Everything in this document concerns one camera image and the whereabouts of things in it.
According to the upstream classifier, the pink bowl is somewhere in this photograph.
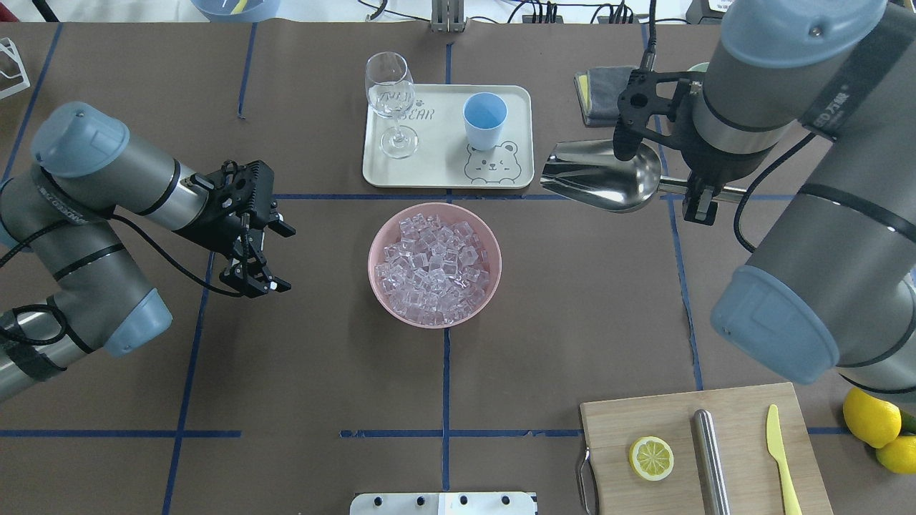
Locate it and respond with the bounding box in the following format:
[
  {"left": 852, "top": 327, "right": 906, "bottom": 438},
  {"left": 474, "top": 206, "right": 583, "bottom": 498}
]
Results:
[{"left": 367, "top": 202, "right": 502, "bottom": 329}]

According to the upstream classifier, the clear ice cubes pile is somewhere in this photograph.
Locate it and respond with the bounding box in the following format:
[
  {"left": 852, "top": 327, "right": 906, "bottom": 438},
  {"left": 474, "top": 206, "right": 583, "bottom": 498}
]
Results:
[{"left": 375, "top": 212, "right": 492, "bottom": 324}]

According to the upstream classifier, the yellow plastic knife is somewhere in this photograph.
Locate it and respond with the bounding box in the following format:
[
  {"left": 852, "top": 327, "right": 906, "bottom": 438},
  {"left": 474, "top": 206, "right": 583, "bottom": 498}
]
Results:
[{"left": 765, "top": 404, "right": 802, "bottom": 515}]

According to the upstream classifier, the blue bowl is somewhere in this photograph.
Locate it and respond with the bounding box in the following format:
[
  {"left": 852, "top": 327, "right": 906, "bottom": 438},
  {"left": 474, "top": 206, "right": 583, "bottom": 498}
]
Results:
[{"left": 192, "top": 1, "right": 282, "bottom": 23}]

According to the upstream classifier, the black power strip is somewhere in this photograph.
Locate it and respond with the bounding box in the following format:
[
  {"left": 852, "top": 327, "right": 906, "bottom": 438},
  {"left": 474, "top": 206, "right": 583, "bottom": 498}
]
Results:
[{"left": 511, "top": 9, "right": 649, "bottom": 25}]

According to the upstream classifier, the aluminium camera post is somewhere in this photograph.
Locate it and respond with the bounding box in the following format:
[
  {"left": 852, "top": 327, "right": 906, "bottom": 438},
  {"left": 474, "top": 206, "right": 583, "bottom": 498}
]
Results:
[{"left": 429, "top": 0, "right": 467, "bottom": 33}]

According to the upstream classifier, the wooden cutting board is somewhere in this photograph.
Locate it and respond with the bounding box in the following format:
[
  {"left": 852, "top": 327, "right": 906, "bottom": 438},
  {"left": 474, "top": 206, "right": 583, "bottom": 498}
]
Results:
[{"left": 580, "top": 383, "right": 833, "bottom": 514}]

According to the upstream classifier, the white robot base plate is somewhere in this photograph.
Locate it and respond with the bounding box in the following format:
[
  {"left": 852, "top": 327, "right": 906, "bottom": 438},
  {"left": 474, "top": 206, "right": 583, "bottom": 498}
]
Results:
[{"left": 349, "top": 490, "right": 539, "bottom": 514}]

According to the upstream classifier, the green lime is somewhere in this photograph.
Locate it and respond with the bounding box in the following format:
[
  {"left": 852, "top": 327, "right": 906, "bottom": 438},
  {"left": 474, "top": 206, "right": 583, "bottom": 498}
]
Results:
[{"left": 900, "top": 410, "right": 916, "bottom": 436}]

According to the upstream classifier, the cream bear tray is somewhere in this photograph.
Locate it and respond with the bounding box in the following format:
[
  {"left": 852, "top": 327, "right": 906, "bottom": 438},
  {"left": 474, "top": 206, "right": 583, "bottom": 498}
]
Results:
[{"left": 362, "top": 84, "right": 535, "bottom": 189}]

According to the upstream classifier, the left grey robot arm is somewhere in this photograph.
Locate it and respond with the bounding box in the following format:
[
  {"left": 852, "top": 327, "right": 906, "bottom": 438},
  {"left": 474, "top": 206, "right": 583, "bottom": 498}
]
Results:
[{"left": 2, "top": 102, "right": 295, "bottom": 400}]

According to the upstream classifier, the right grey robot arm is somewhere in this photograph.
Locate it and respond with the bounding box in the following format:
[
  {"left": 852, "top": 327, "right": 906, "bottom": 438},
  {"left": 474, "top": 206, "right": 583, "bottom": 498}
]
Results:
[{"left": 614, "top": 1, "right": 915, "bottom": 403}]

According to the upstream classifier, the white wire rack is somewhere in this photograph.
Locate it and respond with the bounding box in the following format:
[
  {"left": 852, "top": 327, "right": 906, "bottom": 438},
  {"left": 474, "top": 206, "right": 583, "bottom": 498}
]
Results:
[{"left": 1, "top": 38, "right": 31, "bottom": 100}]

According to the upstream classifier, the grey folded cloth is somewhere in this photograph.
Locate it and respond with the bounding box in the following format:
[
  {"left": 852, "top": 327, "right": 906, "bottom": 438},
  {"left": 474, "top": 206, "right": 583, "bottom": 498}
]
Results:
[{"left": 575, "top": 66, "right": 635, "bottom": 127}]

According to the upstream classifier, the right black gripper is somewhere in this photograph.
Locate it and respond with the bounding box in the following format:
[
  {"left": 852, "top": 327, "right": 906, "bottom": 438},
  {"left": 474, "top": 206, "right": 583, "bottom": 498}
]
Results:
[{"left": 614, "top": 69, "right": 759, "bottom": 226}]

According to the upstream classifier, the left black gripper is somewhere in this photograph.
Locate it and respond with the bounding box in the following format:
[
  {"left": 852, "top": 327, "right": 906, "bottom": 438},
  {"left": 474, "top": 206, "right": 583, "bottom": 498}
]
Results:
[{"left": 175, "top": 160, "right": 297, "bottom": 298}]

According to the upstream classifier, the steel ice scoop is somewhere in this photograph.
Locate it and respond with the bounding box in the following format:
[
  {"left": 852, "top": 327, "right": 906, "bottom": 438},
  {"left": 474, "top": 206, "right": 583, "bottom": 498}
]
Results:
[{"left": 540, "top": 139, "right": 749, "bottom": 214}]

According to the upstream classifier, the clear wine glass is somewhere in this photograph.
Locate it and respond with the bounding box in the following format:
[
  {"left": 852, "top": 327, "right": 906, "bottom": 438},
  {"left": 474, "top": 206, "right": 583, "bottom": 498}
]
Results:
[{"left": 364, "top": 51, "right": 419, "bottom": 160}]

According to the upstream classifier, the steel cylinder muddler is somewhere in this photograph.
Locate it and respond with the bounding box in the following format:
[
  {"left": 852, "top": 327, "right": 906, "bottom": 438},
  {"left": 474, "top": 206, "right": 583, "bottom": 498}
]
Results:
[{"left": 691, "top": 408, "right": 731, "bottom": 514}]

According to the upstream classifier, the light blue plastic cup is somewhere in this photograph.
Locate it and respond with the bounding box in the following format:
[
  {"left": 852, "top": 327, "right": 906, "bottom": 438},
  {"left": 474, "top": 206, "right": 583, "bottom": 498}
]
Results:
[{"left": 462, "top": 92, "right": 508, "bottom": 151}]

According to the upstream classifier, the whole yellow lemon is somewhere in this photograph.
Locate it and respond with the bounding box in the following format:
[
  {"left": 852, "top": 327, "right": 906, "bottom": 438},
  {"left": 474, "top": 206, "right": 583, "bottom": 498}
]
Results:
[{"left": 842, "top": 387, "right": 902, "bottom": 449}]

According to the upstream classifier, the lemon half slice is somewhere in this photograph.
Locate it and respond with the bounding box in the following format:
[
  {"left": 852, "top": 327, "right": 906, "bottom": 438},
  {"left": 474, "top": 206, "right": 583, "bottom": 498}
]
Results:
[{"left": 628, "top": 436, "right": 675, "bottom": 481}]

